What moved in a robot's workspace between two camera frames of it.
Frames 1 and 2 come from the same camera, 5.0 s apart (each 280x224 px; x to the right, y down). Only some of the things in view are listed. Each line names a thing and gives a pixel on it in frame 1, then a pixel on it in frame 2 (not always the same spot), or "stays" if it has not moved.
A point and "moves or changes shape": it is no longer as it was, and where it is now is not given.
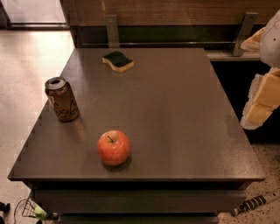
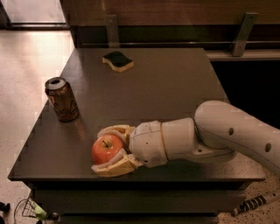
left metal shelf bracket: [113, 31] stays
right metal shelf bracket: [245, 31] stays
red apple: [113, 147] moves or changes shape
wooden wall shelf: [209, 24] stays
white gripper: [271, 44] -> [146, 143]
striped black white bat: [254, 202] stays
